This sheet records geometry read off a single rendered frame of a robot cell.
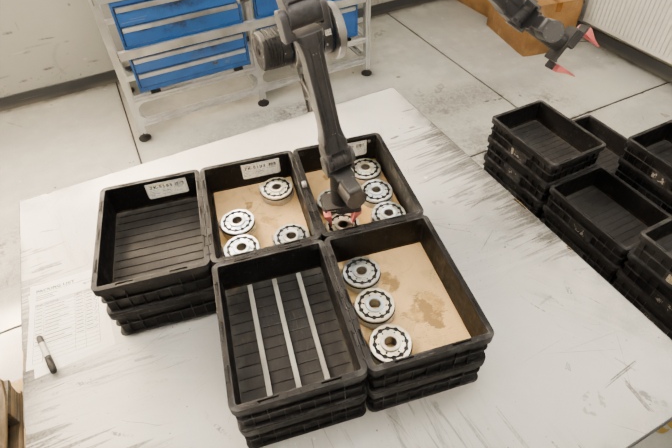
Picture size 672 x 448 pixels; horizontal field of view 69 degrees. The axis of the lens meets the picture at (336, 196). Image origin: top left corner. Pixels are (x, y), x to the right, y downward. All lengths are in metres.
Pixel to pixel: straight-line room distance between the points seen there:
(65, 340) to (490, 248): 1.29
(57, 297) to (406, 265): 1.06
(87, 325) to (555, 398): 1.29
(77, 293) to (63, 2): 2.62
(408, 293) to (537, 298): 0.42
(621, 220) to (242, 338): 1.67
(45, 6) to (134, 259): 2.70
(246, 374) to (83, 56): 3.24
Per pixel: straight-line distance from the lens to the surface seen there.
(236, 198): 1.62
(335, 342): 1.26
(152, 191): 1.64
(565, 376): 1.46
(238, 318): 1.33
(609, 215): 2.38
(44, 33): 4.06
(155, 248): 1.55
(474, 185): 1.85
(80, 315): 1.66
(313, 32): 1.09
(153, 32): 3.18
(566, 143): 2.51
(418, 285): 1.36
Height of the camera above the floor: 1.93
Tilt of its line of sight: 44 degrees down
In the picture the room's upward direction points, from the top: 3 degrees counter-clockwise
